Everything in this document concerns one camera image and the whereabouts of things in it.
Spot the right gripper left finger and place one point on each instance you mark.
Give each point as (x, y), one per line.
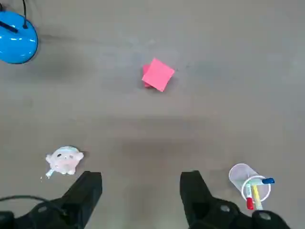
(81, 198)

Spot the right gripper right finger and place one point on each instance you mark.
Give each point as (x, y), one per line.
(197, 198)

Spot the red block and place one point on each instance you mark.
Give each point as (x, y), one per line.
(158, 75)

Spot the pink plush toy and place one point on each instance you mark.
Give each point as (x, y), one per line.
(63, 158)

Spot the clear plastic cup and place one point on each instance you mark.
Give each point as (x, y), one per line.
(238, 174)

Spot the red capped marker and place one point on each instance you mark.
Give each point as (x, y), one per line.
(250, 203)

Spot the blue capped marker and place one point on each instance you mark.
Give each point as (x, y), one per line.
(268, 181)

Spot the blue desk lamp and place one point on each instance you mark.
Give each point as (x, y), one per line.
(16, 45)

